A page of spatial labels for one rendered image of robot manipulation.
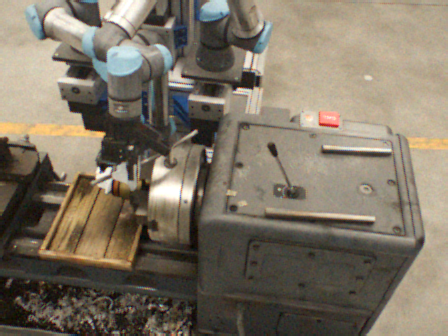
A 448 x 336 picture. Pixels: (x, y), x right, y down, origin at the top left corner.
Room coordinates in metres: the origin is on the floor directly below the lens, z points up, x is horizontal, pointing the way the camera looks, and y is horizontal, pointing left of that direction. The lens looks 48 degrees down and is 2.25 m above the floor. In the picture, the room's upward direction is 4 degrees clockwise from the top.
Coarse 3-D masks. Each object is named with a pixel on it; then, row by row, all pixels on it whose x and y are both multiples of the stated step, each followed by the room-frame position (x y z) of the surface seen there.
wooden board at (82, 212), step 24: (72, 192) 1.06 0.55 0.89; (96, 192) 1.08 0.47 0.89; (72, 216) 0.96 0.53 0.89; (96, 216) 0.97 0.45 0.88; (120, 216) 0.98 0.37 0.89; (48, 240) 0.85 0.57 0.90; (72, 240) 0.87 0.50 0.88; (96, 240) 0.87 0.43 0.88; (96, 264) 0.79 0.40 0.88; (120, 264) 0.78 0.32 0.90
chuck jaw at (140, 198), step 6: (132, 192) 0.91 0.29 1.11; (138, 192) 0.91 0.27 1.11; (144, 192) 0.92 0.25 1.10; (132, 198) 0.90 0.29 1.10; (138, 198) 0.89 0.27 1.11; (144, 198) 0.89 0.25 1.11; (132, 204) 0.89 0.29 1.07; (138, 204) 0.87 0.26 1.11; (144, 204) 0.86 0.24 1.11; (138, 210) 0.84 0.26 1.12; (144, 210) 0.84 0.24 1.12; (138, 216) 0.82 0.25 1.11; (144, 216) 0.82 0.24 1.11; (138, 222) 0.82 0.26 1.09; (144, 222) 0.82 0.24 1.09; (150, 222) 0.80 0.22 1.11; (156, 222) 0.80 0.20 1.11; (150, 228) 0.80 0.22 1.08; (156, 228) 0.80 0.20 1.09
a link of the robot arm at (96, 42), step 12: (132, 0) 1.11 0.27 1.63; (144, 0) 1.12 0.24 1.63; (156, 0) 1.15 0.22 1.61; (120, 12) 1.07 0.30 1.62; (132, 12) 1.08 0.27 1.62; (144, 12) 1.10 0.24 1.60; (108, 24) 1.04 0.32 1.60; (120, 24) 1.04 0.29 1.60; (132, 24) 1.06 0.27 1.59; (84, 36) 1.01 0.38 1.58; (96, 36) 1.00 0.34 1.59; (108, 36) 1.00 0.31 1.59; (120, 36) 1.01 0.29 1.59; (132, 36) 1.05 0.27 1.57; (84, 48) 1.00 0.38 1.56; (96, 48) 0.98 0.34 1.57; (108, 48) 0.97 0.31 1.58
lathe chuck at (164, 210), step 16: (192, 144) 1.04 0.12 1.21; (160, 160) 0.93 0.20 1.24; (176, 160) 0.94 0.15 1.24; (160, 176) 0.88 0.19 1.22; (176, 176) 0.89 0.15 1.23; (160, 192) 0.85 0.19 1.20; (176, 192) 0.85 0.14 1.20; (160, 208) 0.82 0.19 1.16; (176, 208) 0.82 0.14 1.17; (160, 224) 0.79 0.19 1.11; (176, 224) 0.79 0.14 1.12; (160, 240) 0.81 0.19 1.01; (176, 240) 0.79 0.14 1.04
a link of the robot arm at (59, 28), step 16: (48, 0) 1.51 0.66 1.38; (32, 16) 1.42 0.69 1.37; (48, 16) 1.41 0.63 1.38; (64, 16) 1.42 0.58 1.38; (32, 32) 1.45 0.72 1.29; (48, 32) 1.39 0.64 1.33; (64, 32) 1.35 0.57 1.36; (80, 32) 1.32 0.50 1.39; (80, 48) 1.29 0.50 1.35; (96, 64) 1.18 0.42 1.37
